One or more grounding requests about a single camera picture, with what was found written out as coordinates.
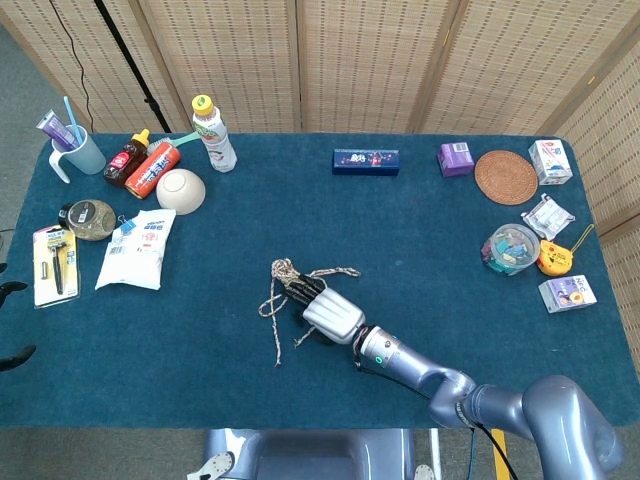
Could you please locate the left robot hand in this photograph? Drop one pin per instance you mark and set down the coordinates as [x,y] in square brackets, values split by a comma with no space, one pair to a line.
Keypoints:
[15,287]

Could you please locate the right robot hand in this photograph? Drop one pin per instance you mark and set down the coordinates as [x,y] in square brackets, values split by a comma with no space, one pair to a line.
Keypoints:
[332,312]

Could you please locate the razor in yellow blister pack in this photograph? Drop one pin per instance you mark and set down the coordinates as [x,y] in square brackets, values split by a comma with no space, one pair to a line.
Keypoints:
[55,265]

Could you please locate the round speckled tin black lid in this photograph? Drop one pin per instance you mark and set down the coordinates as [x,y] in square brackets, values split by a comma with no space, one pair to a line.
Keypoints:
[90,220]

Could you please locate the white plastic powder bag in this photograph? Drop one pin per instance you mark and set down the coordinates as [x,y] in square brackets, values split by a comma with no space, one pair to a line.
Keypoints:
[132,255]

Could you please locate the blue binder clip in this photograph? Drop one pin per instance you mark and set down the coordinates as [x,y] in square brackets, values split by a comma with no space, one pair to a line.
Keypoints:
[127,227]

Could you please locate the blue felt table mat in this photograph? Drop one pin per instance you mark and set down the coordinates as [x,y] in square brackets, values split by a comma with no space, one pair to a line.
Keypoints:
[200,325]

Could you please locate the blue grey robot torso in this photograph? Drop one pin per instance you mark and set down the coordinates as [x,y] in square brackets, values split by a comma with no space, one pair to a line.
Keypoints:
[310,455]

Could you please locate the dark blue rectangular box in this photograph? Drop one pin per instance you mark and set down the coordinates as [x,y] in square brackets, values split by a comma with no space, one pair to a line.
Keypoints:
[365,162]

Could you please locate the purple toothpaste tube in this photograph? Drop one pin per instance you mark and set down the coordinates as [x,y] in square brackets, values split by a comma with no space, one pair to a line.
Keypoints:
[52,127]

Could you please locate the brown syrup bottle yellow cap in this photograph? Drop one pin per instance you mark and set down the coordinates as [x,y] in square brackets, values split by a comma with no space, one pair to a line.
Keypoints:
[122,162]

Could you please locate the white table leg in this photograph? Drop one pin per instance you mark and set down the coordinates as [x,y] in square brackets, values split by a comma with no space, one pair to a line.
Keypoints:
[435,450]

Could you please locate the orange red snack can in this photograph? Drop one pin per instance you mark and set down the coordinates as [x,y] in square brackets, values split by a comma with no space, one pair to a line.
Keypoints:
[150,172]

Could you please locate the light blue toothbrush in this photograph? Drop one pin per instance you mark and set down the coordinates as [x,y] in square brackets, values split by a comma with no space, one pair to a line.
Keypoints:
[70,115]

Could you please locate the clear jar of coloured clips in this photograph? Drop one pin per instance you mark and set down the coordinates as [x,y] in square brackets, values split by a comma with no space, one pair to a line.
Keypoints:
[510,247]

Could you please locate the beige bowl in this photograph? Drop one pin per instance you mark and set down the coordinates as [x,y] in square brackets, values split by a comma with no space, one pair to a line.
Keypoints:
[180,192]

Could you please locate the purple tissue pack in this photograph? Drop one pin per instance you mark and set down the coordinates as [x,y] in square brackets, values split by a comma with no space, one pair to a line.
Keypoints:
[456,160]

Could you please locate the white drink bottle green cap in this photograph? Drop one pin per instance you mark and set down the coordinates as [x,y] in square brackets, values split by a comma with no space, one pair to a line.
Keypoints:
[215,140]

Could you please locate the round woven rattan coaster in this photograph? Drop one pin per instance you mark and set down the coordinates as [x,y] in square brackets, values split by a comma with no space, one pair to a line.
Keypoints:
[505,177]

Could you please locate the orange yellow tape measure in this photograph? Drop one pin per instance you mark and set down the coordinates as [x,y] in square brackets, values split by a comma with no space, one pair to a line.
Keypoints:
[552,257]

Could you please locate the crumpled white packet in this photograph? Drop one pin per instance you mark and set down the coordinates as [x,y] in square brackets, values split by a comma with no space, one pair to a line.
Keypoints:
[547,217]

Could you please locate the small purple white carton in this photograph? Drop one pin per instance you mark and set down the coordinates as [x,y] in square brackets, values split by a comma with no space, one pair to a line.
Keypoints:
[567,295]

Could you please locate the black stand pole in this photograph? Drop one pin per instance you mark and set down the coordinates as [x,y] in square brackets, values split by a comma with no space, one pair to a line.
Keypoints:
[127,52]

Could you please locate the white milk carton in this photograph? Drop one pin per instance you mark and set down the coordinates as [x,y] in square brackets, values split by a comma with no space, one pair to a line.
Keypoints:
[550,162]

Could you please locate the white perforated metal bracket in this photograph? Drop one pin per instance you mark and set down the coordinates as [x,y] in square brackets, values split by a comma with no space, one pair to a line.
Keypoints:
[424,472]
[217,465]

